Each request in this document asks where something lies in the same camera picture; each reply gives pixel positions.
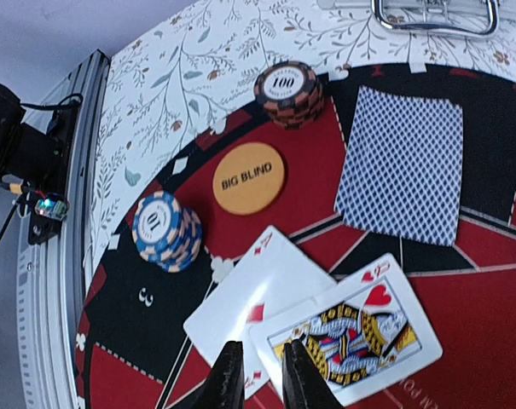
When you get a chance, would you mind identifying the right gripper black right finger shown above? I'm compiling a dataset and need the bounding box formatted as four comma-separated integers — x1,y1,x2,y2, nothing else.
282,339,344,409

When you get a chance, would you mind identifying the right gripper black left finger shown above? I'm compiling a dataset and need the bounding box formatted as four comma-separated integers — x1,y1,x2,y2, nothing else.
191,341,245,409

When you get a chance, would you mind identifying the queen of hearts card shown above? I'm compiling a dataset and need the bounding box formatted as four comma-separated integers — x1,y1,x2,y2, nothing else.
249,253,443,406

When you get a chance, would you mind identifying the ace of diamonds card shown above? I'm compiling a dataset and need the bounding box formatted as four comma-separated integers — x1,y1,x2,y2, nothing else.
183,225,335,400

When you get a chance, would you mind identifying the orange big blind button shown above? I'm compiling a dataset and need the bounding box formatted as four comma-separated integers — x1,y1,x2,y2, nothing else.
212,142,286,216

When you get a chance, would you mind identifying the dealt card seat five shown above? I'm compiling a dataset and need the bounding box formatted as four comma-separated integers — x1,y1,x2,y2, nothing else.
334,86,463,246

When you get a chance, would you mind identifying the dark red chip stack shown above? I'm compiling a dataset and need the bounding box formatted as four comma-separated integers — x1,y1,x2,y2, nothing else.
253,60,324,130

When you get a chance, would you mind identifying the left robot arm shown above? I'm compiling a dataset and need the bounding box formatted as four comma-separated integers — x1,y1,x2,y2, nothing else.
0,84,61,183

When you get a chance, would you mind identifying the round red black poker mat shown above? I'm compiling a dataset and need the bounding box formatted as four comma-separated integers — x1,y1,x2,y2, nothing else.
75,64,516,408

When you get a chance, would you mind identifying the aluminium poker chip case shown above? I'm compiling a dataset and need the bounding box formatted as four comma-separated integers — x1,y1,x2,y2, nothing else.
317,0,516,38

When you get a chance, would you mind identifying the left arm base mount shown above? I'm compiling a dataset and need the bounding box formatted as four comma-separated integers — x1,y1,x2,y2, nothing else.
0,93,86,246

